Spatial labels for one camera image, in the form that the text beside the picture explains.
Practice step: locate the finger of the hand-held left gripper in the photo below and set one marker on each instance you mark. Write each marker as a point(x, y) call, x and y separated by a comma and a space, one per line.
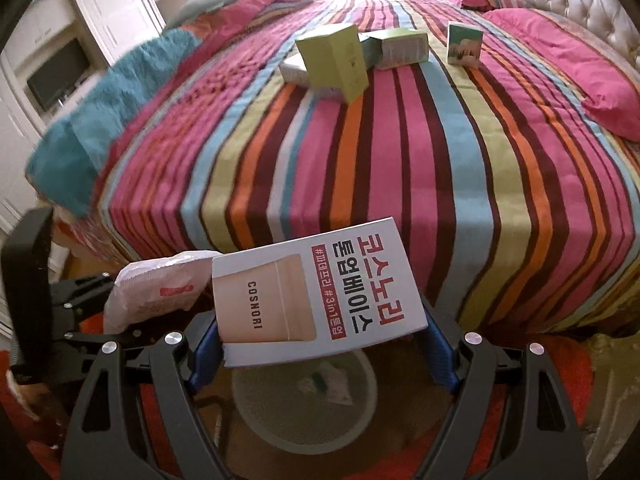
point(80, 290)
point(80, 341)

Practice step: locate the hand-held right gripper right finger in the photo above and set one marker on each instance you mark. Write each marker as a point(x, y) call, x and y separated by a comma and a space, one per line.
point(442, 355)

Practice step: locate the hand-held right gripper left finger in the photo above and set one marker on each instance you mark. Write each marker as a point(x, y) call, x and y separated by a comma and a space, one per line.
point(202, 355)

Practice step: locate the white plastic packet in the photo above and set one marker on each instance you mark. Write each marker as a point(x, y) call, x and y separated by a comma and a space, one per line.
point(150, 285)

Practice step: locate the white woven wastebasket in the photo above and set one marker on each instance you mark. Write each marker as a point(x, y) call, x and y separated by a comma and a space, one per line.
point(270, 410)

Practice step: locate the white box with beige print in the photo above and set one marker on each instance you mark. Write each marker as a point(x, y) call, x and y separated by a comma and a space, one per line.
point(350, 285)

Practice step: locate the teal forest print box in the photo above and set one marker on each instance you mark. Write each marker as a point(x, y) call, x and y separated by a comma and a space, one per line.
point(400, 49)

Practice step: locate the pale blue bear print box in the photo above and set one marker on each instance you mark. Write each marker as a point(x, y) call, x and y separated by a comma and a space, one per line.
point(465, 44)

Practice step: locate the crumpled white wrapper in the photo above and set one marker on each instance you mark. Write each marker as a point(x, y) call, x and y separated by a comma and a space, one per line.
point(335, 385)

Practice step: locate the red rug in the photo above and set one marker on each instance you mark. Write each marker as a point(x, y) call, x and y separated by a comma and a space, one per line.
point(570, 375)

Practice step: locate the striped bed blanket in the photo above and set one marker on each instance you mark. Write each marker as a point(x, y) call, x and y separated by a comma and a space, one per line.
point(450, 185)

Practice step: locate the teal fluffy blanket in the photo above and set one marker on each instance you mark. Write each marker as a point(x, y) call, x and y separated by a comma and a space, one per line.
point(100, 120)

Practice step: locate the black television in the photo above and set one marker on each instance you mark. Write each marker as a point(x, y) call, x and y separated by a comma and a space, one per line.
point(57, 75)

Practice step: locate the flat white box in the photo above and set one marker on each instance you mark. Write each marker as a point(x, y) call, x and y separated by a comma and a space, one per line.
point(295, 71)

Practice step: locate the grey blue pillow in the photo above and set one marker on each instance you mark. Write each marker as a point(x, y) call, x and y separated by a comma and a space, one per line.
point(210, 7)

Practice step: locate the yellow-green carton box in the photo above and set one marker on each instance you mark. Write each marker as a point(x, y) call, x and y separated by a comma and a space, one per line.
point(335, 60)

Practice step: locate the large pink pillow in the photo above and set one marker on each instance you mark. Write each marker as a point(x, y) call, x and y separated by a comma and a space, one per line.
point(590, 75)

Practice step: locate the cream ornate bed frame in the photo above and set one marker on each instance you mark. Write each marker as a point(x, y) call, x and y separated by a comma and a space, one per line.
point(617, 375)

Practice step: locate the white wall cabinet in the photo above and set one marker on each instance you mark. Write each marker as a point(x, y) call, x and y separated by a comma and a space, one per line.
point(115, 5)

